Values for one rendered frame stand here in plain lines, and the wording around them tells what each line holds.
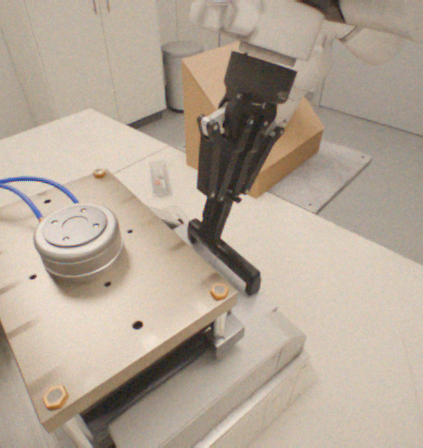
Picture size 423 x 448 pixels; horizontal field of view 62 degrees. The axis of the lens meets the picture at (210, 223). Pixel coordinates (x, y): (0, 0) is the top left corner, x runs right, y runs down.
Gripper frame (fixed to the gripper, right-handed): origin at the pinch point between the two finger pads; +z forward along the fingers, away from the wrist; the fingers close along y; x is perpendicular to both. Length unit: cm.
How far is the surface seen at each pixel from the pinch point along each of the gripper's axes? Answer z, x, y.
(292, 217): 16, 16, 49
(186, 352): 10.5, -10.2, -9.1
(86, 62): 18, 222, 77
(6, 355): 22.4, 7.3, -23.2
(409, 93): -23, 95, 287
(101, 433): 16.6, -10.9, -18.9
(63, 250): -1.3, -2.8, -21.1
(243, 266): 4.7, -5.4, 2.5
